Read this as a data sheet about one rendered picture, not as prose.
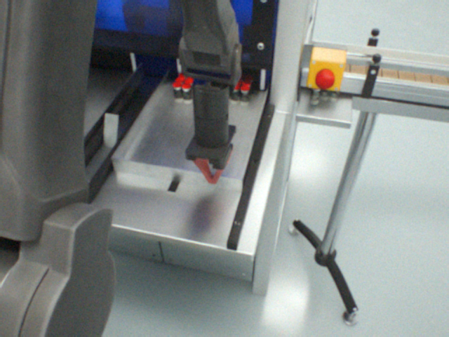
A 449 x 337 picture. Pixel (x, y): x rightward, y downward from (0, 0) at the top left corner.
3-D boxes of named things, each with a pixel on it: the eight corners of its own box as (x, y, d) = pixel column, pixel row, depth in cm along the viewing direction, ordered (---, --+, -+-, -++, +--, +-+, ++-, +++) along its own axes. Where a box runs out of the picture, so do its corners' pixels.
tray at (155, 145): (170, 81, 103) (168, 69, 100) (269, 93, 99) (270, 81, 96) (114, 170, 79) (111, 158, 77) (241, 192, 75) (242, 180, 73)
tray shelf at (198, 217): (43, 67, 112) (41, 61, 110) (290, 100, 100) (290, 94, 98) (-89, 187, 79) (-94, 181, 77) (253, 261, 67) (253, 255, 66)
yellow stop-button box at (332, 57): (309, 71, 91) (313, 41, 86) (340, 75, 90) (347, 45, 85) (305, 88, 86) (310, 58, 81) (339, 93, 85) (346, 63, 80)
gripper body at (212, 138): (236, 134, 72) (237, 97, 68) (222, 168, 65) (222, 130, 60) (202, 129, 73) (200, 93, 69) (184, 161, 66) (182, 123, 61)
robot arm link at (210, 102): (186, 83, 59) (224, 88, 58) (200, 64, 64) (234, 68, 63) (189, 122, 63) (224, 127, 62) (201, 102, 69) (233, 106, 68)
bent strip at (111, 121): (111, 134, 88) (105, 112, 83) (123, 136, 87) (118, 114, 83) (81, 179, 78) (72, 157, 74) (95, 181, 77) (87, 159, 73)
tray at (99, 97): (57, 63, 110) (53, 52, 107) (144, 74, 105) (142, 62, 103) (-25, 140, 86) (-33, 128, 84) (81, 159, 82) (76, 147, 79)
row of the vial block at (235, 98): (179, 92, 99) (177, 76, 96) (250, 102, 96) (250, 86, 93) (175, 97, 97) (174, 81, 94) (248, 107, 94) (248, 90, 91)
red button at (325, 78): (314, 80, 86) (317, 64, 83) (333, 83, 85) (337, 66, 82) (313, 90, 83) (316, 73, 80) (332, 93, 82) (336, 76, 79)
